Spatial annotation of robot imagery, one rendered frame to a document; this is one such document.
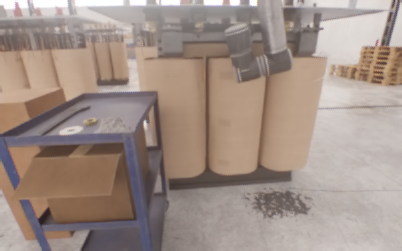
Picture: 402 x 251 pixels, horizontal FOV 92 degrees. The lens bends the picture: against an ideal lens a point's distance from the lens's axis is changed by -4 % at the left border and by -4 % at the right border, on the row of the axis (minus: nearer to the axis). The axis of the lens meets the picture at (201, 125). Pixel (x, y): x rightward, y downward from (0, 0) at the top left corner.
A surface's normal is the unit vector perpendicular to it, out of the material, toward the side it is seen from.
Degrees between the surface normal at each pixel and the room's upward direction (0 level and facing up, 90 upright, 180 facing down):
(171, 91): 90
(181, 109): 90
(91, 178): 26
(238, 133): 90
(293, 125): 90
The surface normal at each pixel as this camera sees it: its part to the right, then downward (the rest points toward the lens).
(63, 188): 0.03, -0.67
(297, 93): 0.09, 0.36
